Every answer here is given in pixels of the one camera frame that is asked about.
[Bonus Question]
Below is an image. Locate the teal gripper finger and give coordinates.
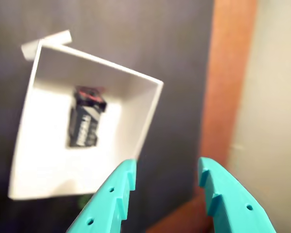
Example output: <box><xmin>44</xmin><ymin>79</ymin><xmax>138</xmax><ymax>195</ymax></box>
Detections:
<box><xmin>65</xmin><ymin>159</ymin><xmax>138</xmax><ymax>233</ymax></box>
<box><xmin>197</xmin><ymin>156</ymin><xmax>276</xmax><ymax>233</ymax></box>

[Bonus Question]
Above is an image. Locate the small black battery pack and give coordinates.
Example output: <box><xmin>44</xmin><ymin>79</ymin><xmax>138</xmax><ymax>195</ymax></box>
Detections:
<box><xmin>67</xmin><ymin>85</ymin><xmax>108</xmax><ymax>148</ymax></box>

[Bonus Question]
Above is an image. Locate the white open box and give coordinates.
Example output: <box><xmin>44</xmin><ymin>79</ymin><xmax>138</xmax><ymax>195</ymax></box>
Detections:
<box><xmin>7</xmin><ymin>40</ymin><xmax>164</xmax><ymax>201</ymax></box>

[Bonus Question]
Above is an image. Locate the black mat with green logo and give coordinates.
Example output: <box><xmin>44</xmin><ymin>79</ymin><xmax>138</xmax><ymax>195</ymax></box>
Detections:
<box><xmin>0</xmin><ymin>0</ymin><xmax>215</xmax><ymax>233</ymax></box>

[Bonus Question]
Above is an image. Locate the white paper strip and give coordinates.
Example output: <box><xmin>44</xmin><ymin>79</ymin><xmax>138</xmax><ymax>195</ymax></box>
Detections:
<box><xmin>21</xmin><ymin>30</ymin><xmax>72</xmax><ymax>60</ymax></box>

